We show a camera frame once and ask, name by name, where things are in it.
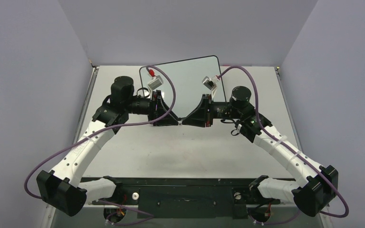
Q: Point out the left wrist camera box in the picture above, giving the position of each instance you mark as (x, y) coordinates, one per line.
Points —
(154, 83)

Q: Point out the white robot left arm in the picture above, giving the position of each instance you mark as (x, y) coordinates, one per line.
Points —
(61, 187)

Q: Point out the aluminium table frame rail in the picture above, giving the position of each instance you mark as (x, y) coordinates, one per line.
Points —
(50, 210)

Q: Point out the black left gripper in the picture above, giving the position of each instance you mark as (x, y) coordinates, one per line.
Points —
(161, 109)

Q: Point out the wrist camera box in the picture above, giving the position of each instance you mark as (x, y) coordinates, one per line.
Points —
(211, 84)
(154, 83)

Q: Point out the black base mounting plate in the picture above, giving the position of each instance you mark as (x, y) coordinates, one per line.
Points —
(188, 197)

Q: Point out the white whiteboard black frame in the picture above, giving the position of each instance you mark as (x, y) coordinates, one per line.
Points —
(187, 76)

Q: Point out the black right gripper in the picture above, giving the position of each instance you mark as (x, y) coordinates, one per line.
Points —
(207, 109)

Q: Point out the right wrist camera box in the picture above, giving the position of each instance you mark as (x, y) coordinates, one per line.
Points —
(211, 84)

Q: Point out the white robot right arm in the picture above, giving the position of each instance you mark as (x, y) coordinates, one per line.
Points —
(313, 186)

